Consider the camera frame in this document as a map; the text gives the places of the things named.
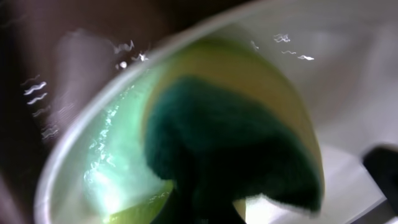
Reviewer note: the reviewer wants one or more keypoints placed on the white plate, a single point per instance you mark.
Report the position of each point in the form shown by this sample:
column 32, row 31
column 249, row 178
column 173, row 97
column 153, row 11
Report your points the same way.
column 340, row 55

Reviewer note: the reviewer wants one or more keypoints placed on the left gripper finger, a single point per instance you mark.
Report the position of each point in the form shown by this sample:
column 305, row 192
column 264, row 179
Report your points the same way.
column 381, row 163

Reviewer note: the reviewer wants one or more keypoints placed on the large dark grey tray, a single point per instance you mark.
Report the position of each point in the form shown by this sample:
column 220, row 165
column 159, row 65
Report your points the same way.
column 55, row 57

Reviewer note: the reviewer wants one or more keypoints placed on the green yellow sponge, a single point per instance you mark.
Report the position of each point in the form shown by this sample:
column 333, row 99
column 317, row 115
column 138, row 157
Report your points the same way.
column 223, row 124

